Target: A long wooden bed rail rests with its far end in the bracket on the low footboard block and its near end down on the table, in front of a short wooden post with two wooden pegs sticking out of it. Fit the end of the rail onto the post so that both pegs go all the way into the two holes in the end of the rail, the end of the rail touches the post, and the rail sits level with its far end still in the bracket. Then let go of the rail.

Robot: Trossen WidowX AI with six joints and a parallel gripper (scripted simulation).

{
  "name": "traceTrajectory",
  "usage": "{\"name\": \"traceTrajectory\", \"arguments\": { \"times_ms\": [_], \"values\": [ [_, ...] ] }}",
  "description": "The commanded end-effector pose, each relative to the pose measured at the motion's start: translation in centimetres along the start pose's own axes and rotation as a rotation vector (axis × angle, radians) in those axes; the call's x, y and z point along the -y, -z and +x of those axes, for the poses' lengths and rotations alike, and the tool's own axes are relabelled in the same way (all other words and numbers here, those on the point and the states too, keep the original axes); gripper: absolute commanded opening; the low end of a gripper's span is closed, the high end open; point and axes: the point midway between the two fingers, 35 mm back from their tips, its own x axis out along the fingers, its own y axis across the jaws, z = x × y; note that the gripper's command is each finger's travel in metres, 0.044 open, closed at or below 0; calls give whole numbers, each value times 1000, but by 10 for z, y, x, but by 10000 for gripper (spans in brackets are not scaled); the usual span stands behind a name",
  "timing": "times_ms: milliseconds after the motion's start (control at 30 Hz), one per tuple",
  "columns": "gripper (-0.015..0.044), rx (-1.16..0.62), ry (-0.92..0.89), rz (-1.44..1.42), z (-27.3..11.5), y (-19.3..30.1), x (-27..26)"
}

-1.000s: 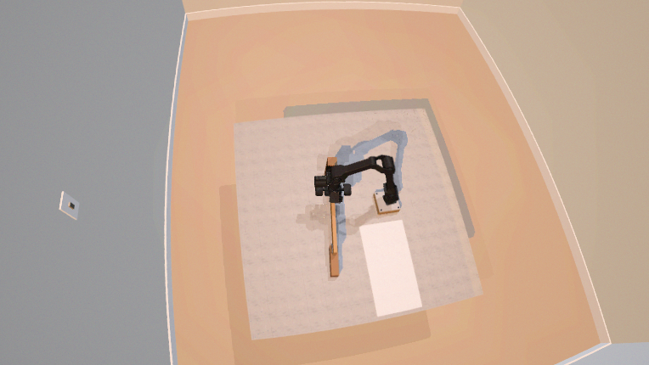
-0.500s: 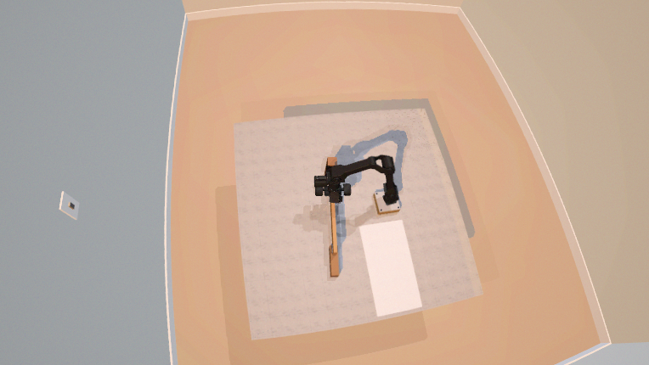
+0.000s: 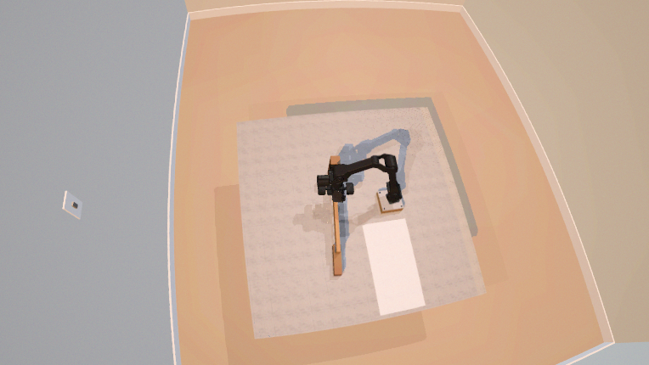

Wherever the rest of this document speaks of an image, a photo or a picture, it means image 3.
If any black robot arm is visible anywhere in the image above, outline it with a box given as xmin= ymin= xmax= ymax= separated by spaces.
xmin=317 ymin=154 xmax=402 ymax=205

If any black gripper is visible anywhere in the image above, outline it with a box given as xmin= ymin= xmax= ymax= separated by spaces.
xmin=318 ymin=182 xmax=354 ymax=196

